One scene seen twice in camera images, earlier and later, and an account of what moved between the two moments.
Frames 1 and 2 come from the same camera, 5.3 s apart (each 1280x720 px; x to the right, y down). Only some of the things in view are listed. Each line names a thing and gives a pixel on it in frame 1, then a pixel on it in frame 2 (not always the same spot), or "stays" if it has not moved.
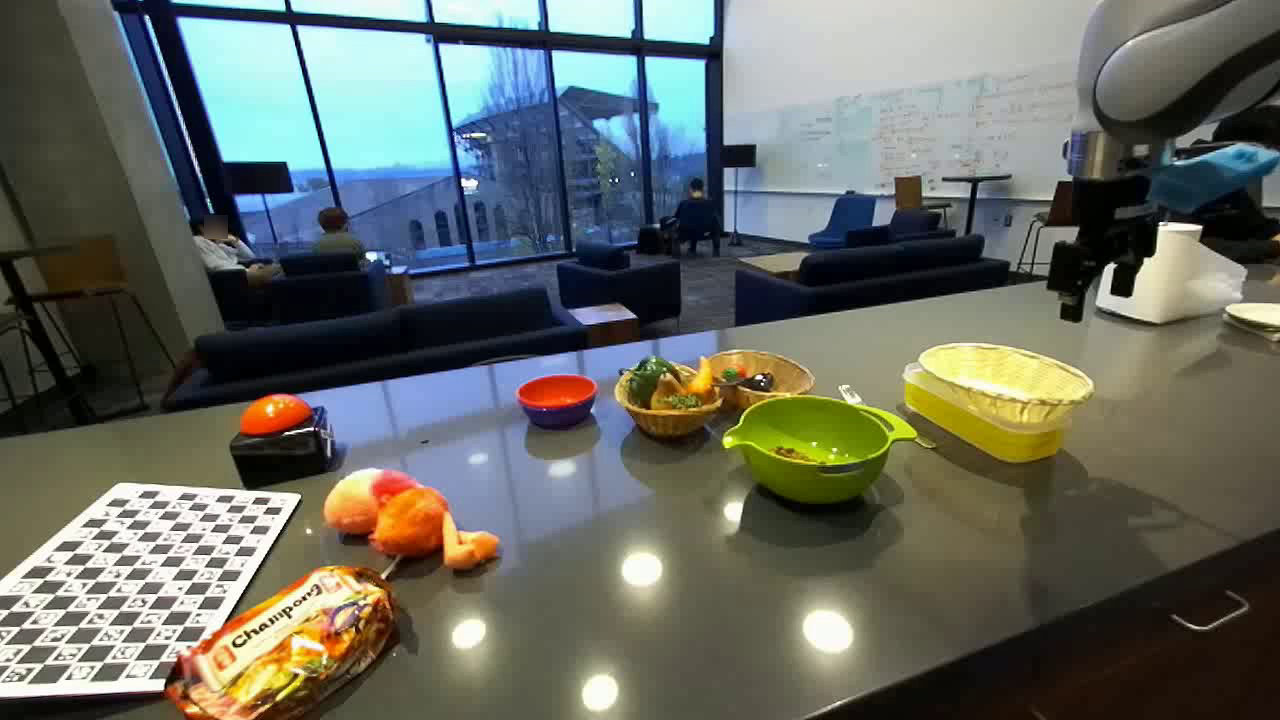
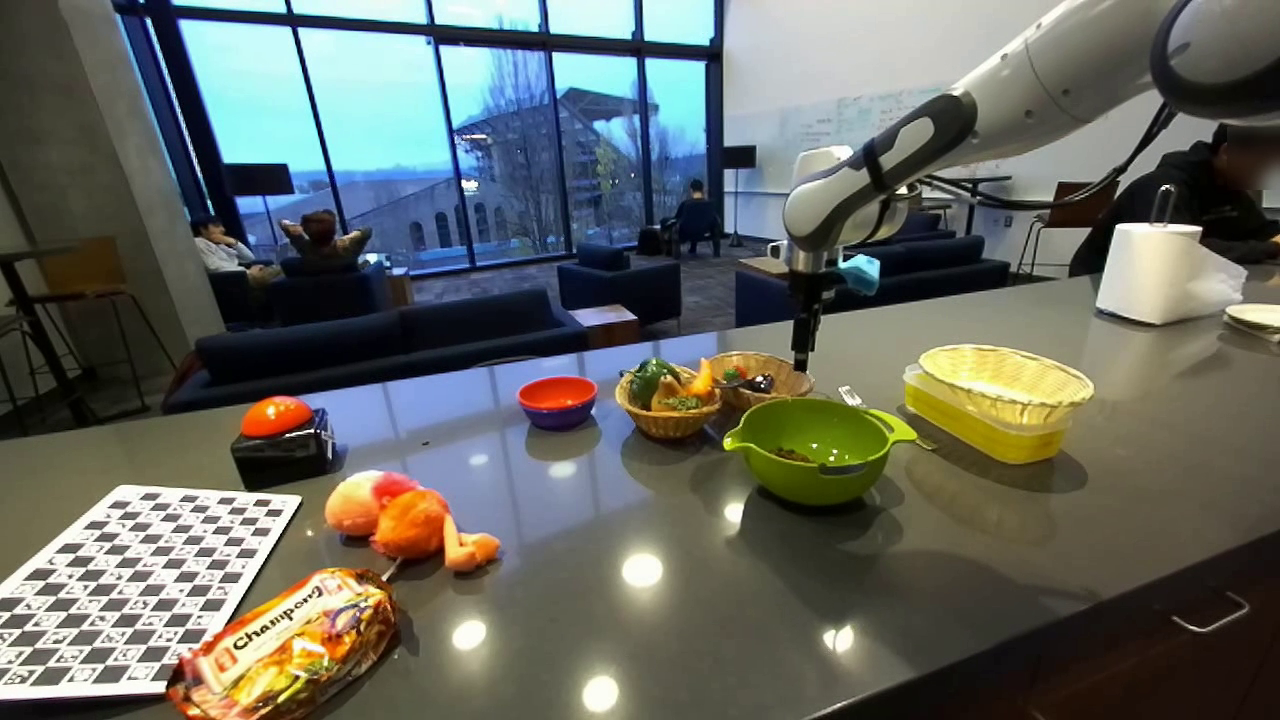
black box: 284,455 stays
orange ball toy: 273,412 stays
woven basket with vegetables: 670,399 stays
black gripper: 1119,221 → 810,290
